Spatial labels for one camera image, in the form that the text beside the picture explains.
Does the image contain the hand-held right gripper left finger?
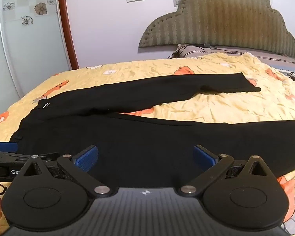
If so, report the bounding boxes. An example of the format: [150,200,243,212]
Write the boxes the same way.
[22,145,112,198]

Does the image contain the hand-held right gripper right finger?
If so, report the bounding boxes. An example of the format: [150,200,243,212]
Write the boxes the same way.
[179,145,277,198]

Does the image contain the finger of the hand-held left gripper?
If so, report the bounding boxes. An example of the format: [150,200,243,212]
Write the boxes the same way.
[0,141,60,163]

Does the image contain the black pants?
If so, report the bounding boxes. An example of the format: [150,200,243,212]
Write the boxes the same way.
[11,72,295,190]

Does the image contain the yellow floral blanket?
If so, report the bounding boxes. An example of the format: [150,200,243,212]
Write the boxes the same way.
[0,52,295,236]

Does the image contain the white flower-print wardrobe door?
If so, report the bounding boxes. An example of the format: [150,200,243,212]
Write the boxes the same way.
[0,0,72,122]

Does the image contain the grey patterned pillow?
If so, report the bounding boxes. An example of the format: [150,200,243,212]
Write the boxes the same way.
[171,44,295,65]

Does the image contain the olive green pillow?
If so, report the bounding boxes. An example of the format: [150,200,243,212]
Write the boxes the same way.
[138,0,295,59]

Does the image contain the brown wooden door frame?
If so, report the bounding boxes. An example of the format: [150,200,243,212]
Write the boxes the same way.
[56,0,79,70]

